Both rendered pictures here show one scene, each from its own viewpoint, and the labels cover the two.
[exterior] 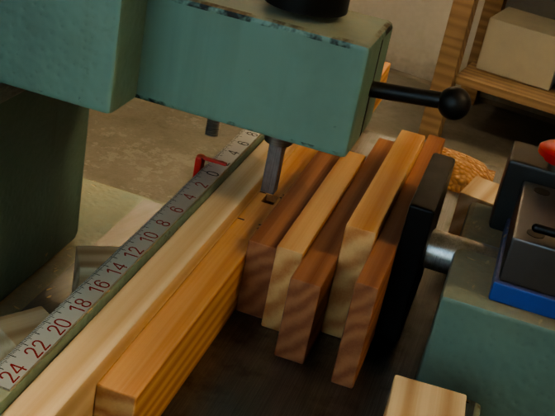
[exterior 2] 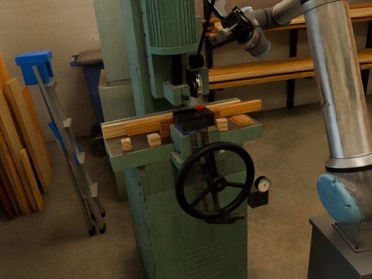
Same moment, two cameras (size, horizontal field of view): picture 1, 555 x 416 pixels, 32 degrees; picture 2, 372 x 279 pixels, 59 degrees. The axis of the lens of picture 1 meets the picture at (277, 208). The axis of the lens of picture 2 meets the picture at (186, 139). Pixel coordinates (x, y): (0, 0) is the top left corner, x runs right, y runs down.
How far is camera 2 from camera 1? 1.12 m
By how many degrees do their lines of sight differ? 53
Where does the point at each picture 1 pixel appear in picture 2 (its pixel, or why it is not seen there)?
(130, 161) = not seen: hidden behind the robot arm
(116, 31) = (154, 87)
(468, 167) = (242, 119)
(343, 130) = (173, 101)
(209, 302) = (149, 122)
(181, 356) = (141, 127)
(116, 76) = (156, 93)
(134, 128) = not seen: hidden behind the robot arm
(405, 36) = not seen: outside the picture
